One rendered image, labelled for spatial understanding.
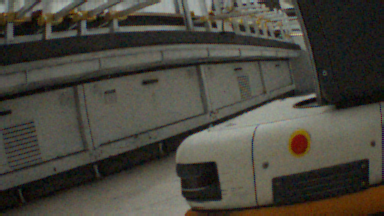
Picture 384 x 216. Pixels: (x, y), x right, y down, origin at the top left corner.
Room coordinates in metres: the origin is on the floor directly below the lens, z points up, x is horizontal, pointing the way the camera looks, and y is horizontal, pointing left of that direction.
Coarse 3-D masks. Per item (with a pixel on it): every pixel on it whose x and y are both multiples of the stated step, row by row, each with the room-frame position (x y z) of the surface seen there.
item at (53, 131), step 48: (0, 96) 1.31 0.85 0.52; (48, 96) 1.66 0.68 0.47; (96, 96) 2.00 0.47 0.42; (144, 96) 2.37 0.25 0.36; (192, 96) 2.82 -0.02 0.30; (240, 96) 3.48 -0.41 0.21; (288, 96) 4.80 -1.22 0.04; (0, 144) 1.30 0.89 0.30; (48, 144) 1.60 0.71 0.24; (96, 144) 1.89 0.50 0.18; (144, 144) 2.24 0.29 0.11; (0, 192) 1.22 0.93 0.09; (48, 192) 1.50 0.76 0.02
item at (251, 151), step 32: (224, 128) 0.80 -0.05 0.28; (256, 128) 0.72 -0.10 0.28; (288, 128) 0.67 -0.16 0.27; (320, 128) 0.62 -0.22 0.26; (352, 128) 0.58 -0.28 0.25; (192, 160) 0.75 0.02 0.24; (224, 160) 0.72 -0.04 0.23; (256, 160) 0.68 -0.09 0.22; (288, 160) 0.65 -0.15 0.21; (320, 160) 0.61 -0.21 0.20; (352, 160) 0.57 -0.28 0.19; (192, 192) 0.77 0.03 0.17; (224, 192) 0.72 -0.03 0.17; (256, 192) 0.69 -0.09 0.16; (288, 192) 0.65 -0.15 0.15; (320, 192) 0.61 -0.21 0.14; (352, 192) 0.58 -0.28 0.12
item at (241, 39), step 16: (80, 32) 1.59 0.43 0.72; (112, 32) 1.76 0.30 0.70; (128, 32) 1.87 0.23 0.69; (144, 32) 1.99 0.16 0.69; (160, 32) 2.11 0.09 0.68; (176, 32) 2.25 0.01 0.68; (192, 32) 2.40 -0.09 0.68; (208, 32) 2.58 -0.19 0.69; (0, 48) 1.10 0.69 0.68; (16, 48) 1.19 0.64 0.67; (32, 48) 1.27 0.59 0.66; (48, 48) 1.36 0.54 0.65; (64, 48) 1.45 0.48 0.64; (80, 48) 1.55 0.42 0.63; (96, 48) 1.65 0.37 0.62; (112, 48) 1.81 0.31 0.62; (288, 48) 4.32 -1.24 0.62; (0, 64) 1.12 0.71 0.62
